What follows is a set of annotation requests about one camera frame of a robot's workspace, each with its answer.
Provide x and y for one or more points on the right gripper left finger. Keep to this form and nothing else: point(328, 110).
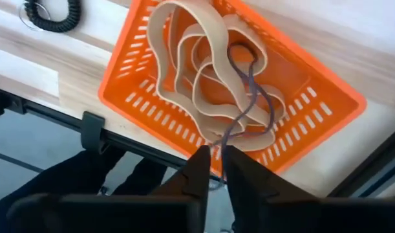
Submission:
point(197, 181)

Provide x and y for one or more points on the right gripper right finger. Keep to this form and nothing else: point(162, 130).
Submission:
point(249, 191)

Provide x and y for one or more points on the thin purple rubber band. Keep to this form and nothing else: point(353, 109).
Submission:
point(253, 90)

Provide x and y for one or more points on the orange plastic basket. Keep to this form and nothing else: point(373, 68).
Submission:
point(297, 74)

